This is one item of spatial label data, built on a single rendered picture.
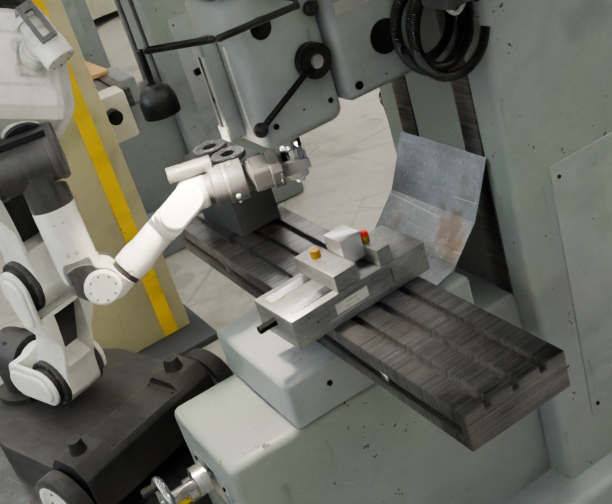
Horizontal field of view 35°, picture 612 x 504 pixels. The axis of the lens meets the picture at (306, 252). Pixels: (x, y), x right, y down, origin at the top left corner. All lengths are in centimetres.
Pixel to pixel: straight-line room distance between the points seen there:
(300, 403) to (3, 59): 93
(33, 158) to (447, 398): 92
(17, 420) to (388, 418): 115
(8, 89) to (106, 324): 202
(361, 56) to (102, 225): 203
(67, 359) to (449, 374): 118
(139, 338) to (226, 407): 181
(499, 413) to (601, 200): 75
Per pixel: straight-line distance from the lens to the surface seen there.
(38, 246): 244
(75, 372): 267
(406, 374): 179
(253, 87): 186
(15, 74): 205
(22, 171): 197
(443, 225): 222
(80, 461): 251
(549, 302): 229
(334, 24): 190
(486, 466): 247
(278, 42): 187
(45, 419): 282
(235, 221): 245
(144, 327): 399
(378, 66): 197
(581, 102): 219
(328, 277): 195
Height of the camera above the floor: 200
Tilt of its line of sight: 27 degrees down
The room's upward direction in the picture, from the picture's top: 18 degrees counter-clockwise
